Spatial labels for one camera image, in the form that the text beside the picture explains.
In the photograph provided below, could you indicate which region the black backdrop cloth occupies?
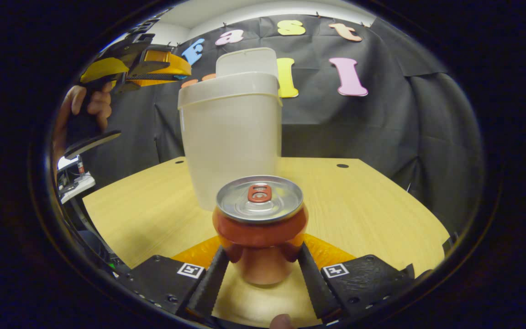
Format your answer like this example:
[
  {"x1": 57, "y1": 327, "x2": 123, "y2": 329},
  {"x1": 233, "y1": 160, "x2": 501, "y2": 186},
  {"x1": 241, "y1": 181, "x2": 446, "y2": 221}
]
[{"x1": 76, "y1": 14, "x2": 485, "y2": 233}]

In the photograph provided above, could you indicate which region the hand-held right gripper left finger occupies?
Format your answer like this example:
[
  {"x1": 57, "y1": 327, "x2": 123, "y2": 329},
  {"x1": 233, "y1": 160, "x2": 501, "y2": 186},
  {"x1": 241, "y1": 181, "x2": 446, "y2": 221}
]
[{"x1": 115, "y1": 234, "x2": 231, "y2": 320}]

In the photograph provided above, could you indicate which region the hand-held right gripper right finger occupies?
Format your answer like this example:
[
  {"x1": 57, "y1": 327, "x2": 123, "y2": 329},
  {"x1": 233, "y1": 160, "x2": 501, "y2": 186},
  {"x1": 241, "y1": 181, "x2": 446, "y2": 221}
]
[{"x1": 296, "y1": 233, "x2": 416, "y2": 320}]

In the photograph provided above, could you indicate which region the white side table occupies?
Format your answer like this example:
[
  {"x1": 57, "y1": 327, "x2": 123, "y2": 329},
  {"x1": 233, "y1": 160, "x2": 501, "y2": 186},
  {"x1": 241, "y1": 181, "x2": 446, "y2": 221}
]
[{"x1": 58, "y1": 155, "x2": 95, "y2": 204}]

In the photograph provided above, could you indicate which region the white desktop garbage bin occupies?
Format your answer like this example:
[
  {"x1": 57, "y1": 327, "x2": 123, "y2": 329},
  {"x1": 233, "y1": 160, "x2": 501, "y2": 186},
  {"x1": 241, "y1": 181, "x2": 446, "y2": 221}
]
[{"x1": 177, "y1": 47, "x2": 284, "y2": 212}]

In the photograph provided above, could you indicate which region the wooden desktop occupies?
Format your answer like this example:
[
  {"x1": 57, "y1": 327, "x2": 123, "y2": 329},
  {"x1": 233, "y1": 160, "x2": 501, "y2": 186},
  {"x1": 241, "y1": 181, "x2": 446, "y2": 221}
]
[{"x1": 82, "y1": 157, "x2": 451, "y2": 329}]

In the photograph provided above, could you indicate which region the orange pop can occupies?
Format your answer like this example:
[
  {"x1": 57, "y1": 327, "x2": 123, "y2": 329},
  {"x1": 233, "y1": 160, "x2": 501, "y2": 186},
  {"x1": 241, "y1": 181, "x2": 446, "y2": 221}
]
[{"x1": 212, "y1": 175, "x2": 309, "y2": 286}]

